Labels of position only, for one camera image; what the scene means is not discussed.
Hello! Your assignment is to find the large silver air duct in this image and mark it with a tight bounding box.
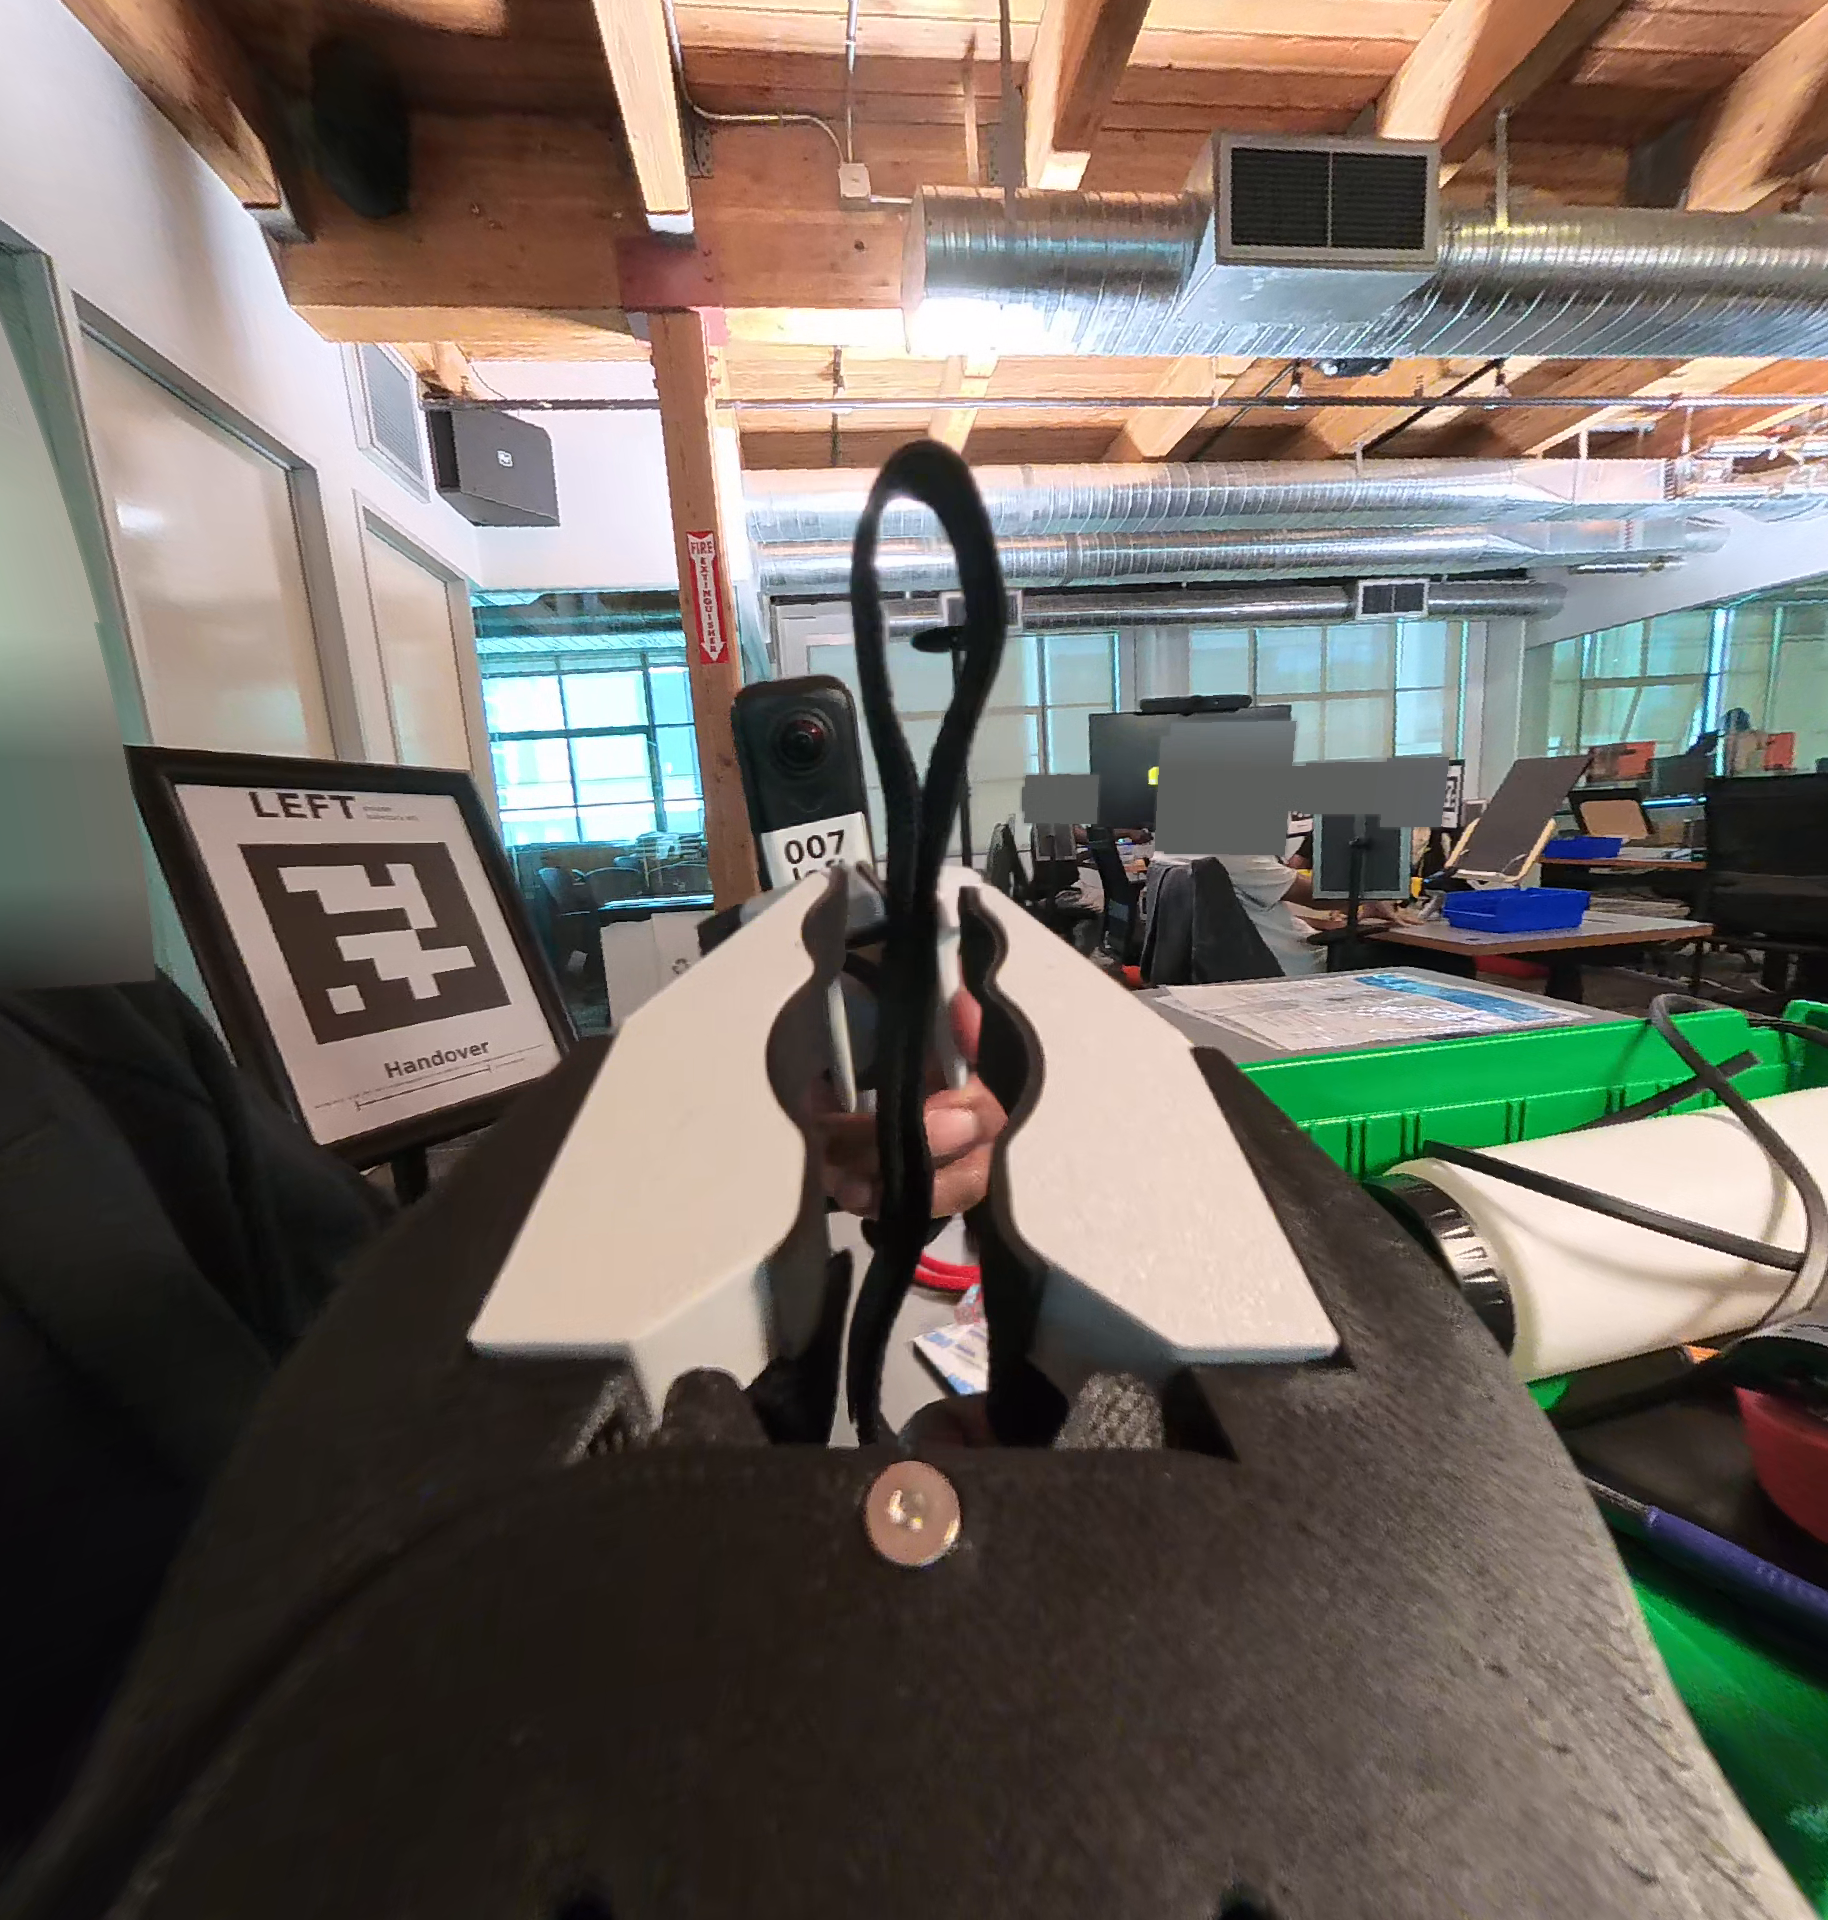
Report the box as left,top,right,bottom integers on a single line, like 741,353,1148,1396
905,134,1828,367

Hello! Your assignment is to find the thin silver air duct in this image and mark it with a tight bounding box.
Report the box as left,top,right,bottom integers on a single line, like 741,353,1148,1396
747,464,1731,635

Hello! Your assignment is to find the green plastic bin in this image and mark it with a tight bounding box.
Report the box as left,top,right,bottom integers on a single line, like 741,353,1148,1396
1236,1004,1828,1920

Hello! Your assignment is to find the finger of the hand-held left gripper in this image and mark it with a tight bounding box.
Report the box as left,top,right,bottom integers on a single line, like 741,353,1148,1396
821,968,869,1119

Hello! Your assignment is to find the printed paper sheet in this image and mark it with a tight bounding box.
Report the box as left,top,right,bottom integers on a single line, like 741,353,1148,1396
1148,965,1538,1061

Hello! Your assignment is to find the black cable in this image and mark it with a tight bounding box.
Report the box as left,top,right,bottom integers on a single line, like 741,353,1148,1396
1389,990,1828,1343

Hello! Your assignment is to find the blue plastic bin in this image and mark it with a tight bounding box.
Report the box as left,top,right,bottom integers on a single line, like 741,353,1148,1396
1437,886,1595,940

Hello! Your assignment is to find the white card with blue print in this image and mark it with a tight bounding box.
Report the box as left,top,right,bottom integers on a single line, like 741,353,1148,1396
912,1303,994,1400

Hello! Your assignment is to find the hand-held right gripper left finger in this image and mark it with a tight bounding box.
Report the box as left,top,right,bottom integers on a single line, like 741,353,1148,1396
469,868,854,1430

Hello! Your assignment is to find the large black wall speaker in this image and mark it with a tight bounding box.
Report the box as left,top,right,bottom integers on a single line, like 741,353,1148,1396
423,398,564,534

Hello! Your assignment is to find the blue handled tool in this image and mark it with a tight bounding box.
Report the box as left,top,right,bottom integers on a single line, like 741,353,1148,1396
1584,1483,1828,1673

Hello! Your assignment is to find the red round tool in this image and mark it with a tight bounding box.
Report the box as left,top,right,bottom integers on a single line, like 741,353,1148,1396
1735,1385,1828,1568

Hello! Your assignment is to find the black cylindrical handle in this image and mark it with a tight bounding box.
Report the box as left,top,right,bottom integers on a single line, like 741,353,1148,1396
1719,1303,1828,1417

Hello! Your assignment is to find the white cylinder with black cap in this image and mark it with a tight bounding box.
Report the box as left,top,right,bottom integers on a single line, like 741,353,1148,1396
1387,1085,1828,1385

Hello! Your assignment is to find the black strap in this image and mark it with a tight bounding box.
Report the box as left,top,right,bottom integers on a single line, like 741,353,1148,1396
844,440,1072,1449

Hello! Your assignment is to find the grey monitor back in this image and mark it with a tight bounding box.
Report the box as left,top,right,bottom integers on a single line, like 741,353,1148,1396
1293,811,1415,909

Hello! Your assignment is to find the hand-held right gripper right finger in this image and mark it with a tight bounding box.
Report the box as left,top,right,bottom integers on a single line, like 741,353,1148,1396
951,885,1345,1413

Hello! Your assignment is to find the white recycling cabinet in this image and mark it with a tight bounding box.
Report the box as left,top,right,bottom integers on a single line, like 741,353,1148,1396
596,899,715,1027

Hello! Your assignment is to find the black monitor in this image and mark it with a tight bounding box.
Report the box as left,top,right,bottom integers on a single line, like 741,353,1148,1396
1086,706,1296,848
1708,772,1828,949

